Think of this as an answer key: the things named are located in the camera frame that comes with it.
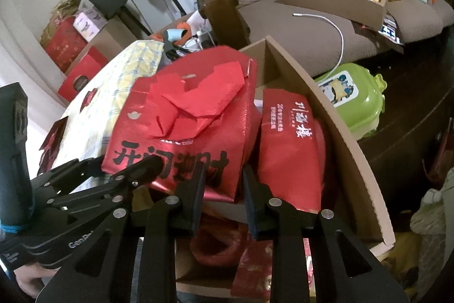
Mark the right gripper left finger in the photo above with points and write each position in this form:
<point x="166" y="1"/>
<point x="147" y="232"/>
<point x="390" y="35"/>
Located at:
<point x="132" y="251"/>

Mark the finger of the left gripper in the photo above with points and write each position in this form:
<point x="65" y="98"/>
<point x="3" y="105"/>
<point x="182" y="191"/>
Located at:
<point x="117" y="182"/>

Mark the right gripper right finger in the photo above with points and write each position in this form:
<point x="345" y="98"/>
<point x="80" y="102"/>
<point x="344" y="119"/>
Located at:
<point x="315" y="257"/>

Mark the red bag black characters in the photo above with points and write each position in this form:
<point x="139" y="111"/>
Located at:
<point x="200" y="108"/>

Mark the red foil ball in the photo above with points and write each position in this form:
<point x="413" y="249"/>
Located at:
<point x="219" y="242"/>

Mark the large open cardboard box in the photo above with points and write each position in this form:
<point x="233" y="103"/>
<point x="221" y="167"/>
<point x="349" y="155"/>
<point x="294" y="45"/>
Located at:
<point x="349" y="186"/>

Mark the yellow plaid tablecloth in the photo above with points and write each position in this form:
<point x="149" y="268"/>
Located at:
<point x="88" y="132"/>

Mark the small red packet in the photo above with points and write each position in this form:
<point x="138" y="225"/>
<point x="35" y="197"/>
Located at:
<point x="88" y="98"/>

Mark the red chocolate gift box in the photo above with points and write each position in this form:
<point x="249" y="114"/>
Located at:
<point x="84" y="71"/>

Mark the long red envelope pack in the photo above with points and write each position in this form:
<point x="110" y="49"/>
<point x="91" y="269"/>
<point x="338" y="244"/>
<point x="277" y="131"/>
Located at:
<point x="291" y="158"/>

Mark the brown cardboard box stack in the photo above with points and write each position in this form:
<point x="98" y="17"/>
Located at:
<point x="110" y="41"/>

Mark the floor box of clutter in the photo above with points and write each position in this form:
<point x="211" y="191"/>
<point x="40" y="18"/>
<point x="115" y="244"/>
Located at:
<point x="190" y="34"/>

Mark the red tall gift bag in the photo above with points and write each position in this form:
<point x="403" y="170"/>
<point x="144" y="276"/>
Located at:
<point x="66" y="44"/>

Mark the small pink white box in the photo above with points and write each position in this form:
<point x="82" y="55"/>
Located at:
<point x="88" y="23"/>

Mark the green cartoon lunch box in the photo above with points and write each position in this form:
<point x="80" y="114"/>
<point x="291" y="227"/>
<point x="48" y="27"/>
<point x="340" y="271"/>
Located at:
<point x="357" y="95"/>

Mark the brown paper bag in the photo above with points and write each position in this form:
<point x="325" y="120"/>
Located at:
<point x="61" y="11"/>

